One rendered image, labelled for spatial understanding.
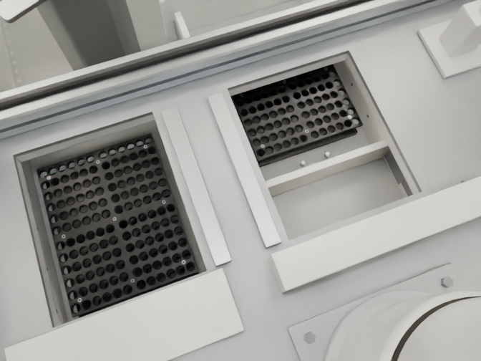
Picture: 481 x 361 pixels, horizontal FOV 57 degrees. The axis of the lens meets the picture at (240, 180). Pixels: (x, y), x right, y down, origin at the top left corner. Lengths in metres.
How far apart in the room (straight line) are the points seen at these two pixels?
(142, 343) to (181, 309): 0.06
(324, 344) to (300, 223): 0.22
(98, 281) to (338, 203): 0.39
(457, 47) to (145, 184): 0.50
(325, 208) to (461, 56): 0.31
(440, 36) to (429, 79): 0.07
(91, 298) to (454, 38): 0.64
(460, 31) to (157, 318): 0.57
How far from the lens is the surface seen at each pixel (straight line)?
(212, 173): 0.62
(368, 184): 0.77
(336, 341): 0.57
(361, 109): 0.78
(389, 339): 0.43
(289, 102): 0.72
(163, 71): 0.64
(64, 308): 0.72
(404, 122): 0.70
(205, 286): 0.57
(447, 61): 0.77
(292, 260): 0.56
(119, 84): 0.64
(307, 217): 0.73
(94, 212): 0.67
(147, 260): 0.64
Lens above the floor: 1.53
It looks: 71 degrees down
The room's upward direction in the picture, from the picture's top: 6 degrees clockwise
